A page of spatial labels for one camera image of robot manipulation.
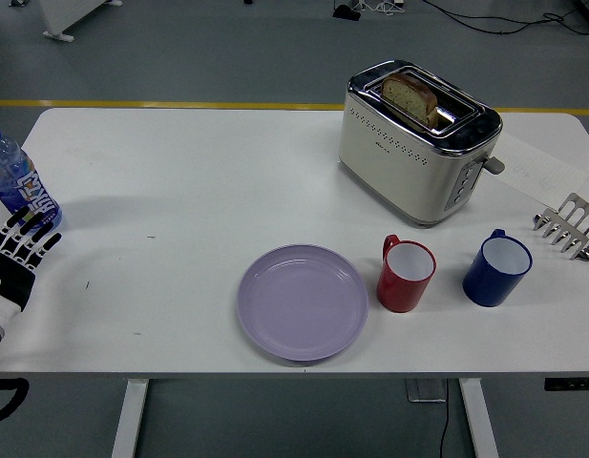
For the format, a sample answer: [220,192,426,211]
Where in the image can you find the purple round plate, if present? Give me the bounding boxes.
[236,243,370,363]

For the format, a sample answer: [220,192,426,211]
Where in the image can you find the brown bread slice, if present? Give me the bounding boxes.
[380,71,439,129]

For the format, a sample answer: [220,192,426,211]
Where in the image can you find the blue mug white inside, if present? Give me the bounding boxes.
[461,228,534,308]

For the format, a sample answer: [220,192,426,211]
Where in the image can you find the white floor cables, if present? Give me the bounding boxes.
[358,0,405,14]

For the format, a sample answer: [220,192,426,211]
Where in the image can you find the black table control panel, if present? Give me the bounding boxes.
[543,376,589,392]

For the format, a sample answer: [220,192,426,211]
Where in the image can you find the red mug white inside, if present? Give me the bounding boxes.
[375,233,438,314]

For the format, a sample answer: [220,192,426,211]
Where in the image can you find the white table leg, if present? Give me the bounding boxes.
[458,379,500,458]
[111,379,150,458]

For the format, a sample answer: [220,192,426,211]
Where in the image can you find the metal toast rack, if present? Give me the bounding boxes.
[532,192,589,262]

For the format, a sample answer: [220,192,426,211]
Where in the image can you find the white furniture base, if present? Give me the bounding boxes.
[35,0,124,42]

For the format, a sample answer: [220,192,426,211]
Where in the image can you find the black floor cable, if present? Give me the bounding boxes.
[420,0,589,36]

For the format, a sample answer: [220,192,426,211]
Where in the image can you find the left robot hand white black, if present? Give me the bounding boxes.
[0,205,64,331]

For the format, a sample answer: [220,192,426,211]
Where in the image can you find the black cable under table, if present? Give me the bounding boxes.
[438,403,451,458]

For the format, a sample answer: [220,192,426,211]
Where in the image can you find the cream and chrome toaster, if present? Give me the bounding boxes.
[337,58,506,229]

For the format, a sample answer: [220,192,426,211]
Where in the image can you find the white paper sheet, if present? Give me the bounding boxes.
[494,131,589,209]

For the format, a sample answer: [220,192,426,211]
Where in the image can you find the grey bracket under table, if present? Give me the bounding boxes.
[404,379,449,405]

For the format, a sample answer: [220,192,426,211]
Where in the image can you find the blue drink bottle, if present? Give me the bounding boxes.
[0,119,64,230]

